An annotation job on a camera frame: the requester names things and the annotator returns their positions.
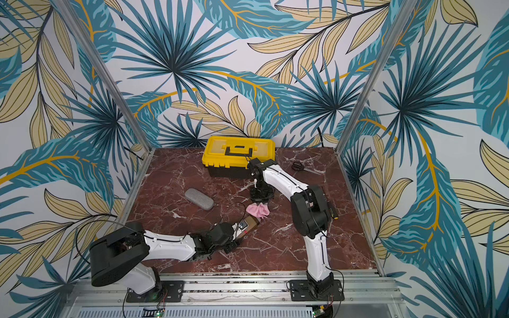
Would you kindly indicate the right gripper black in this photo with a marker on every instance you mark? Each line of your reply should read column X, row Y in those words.
column 261, row 190

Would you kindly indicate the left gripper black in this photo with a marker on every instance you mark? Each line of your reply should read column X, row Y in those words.
column 233, row 244

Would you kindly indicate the pink cloth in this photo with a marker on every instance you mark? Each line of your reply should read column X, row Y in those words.
column 259, row 211

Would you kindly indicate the brown case with red band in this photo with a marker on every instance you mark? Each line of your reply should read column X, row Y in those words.
column 253, row 223

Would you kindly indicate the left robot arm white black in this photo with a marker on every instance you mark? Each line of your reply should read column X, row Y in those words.
column 118, row 257

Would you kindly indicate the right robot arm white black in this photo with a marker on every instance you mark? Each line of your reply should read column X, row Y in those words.
column 311, row 215

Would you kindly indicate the grey oval eyeglass case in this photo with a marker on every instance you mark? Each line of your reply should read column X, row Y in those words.
column 200, row 199

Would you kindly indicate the yellow black toolbox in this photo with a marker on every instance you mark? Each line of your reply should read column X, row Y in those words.
column 228, row 157

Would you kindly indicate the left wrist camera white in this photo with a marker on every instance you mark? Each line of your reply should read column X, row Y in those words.
column 242, row 225

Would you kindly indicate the aluminium front rail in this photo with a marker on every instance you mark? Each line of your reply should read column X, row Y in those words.
column 359, row 293

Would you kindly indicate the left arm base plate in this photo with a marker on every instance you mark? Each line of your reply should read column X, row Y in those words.
column 164, row 291

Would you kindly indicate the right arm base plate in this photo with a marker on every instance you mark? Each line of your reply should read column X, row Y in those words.
column 307, row 291

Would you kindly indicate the right metal frame post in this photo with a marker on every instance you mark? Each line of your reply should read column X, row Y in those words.
column 384, row 54

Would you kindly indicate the metal frame post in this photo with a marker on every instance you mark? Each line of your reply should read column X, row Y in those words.
column 70, row 17
column 384, row 54

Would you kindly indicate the left metal frame post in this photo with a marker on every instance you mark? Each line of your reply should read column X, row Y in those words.
column 70, row 17

